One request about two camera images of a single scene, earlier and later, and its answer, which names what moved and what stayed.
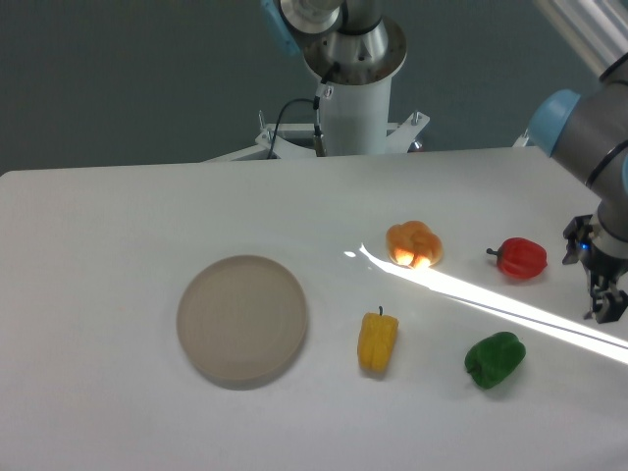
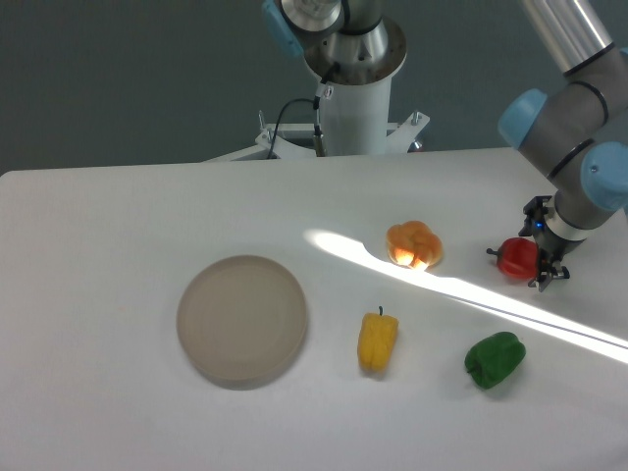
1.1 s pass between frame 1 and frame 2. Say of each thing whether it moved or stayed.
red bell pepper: stayed
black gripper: moved
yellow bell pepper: stayed
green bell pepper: stayed
